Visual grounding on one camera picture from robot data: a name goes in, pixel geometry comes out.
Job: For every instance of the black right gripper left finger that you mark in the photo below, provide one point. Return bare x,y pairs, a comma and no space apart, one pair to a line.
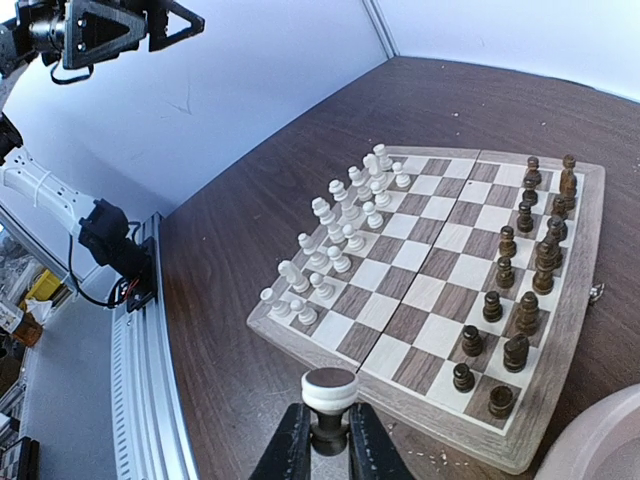
288,456

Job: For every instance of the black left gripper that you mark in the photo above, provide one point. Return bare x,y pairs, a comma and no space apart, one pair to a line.
83,33

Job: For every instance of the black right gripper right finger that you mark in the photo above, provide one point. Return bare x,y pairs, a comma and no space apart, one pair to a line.
372,453

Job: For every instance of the white chess pawn dropped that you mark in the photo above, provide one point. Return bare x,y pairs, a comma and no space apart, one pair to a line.
329,392

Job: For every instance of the white chess piece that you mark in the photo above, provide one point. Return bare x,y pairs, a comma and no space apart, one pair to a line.
316,257
277,309
359,182

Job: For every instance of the white chess pawn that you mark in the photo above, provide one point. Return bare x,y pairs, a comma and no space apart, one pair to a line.
340,261
374,219
382,197
323,291

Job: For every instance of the white chess pawn final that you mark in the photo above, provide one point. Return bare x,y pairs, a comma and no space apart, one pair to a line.
402,179

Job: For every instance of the dark chess pieces row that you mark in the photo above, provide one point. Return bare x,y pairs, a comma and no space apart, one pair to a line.
513,231

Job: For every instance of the wooden chess board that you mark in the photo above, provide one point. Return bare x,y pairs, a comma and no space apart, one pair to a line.
382,324

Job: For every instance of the pink double pet bowl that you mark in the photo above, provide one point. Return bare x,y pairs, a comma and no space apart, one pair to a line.
601,443

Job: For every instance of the aluminium front rail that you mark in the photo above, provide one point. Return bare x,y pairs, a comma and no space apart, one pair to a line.
150,436

